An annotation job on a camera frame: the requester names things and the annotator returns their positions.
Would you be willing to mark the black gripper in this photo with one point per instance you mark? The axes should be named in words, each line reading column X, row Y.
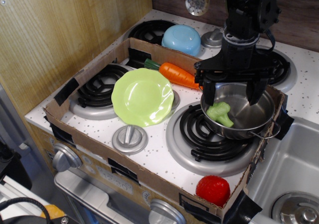
column 237, row 64

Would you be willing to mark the green toy broccoli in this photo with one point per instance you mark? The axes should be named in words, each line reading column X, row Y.
column 218, row 112

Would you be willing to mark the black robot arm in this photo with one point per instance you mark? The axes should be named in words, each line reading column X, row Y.
column 249, row 22

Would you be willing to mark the stainless steel pan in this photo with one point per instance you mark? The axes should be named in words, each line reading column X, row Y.
column 249, row 121

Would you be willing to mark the back silver stove knob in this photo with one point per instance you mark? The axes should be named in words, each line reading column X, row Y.
column 212, row 39

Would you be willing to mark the silver stove knob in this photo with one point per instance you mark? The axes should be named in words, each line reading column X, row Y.
column 212, row 39
column 130, row 139

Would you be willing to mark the back right black burner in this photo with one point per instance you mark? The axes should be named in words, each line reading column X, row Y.
column 286, row 73

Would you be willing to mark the orange toy carrot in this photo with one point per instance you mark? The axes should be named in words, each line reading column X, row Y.
column 173, row 73

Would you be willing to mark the light blue plastic bowl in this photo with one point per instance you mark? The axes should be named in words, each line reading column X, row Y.
column 182, row 38

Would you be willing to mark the light green plastic plate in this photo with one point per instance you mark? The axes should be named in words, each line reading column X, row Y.
column 142, row 97

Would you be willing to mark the hanging silver strainer ladle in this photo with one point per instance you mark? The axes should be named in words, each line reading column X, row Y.
column 197, row 7

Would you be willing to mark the back left black burner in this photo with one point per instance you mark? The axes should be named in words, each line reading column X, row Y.
column 150, row 31

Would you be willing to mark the grey toy sink basin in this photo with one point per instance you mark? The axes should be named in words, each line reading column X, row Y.
column 289, row 165

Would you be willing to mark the front silver stove knob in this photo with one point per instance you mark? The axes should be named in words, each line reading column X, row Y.
column 130, row 139

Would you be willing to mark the brown cardboard fence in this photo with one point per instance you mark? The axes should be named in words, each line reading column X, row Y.
column 152, row 173

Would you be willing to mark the silver sink drain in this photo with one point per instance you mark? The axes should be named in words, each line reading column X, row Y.
column 296, row 208

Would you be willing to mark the front left black burner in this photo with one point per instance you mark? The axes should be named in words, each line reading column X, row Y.
column 93, row 101

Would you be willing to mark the right silver oven knob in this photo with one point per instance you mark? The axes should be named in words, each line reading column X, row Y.
column 164, row 213

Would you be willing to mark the silver oven knob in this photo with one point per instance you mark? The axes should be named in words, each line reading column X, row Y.
column 65, row 158
column 164, row 213

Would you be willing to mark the left silver oven knob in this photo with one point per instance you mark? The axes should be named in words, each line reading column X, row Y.
column 65, row 158

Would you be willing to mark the yellow object at bottom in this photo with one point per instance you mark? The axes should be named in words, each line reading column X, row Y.
column 54, row 211

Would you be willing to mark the silver oven door handle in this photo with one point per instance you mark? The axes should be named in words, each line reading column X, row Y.
column 92, row 200

